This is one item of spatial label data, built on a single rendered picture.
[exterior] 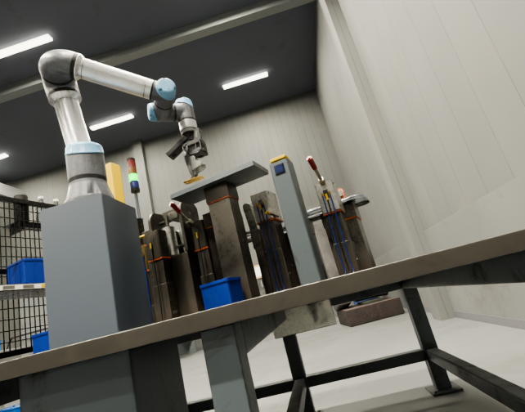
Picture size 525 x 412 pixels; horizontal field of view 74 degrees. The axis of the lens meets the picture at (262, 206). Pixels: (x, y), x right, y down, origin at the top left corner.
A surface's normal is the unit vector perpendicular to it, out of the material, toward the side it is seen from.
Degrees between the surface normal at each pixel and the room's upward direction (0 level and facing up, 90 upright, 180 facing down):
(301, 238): 90
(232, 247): 90
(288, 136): 90
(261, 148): 90
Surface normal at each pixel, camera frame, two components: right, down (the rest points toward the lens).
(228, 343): -0.15, -0.24
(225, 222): -0.41, -0.15
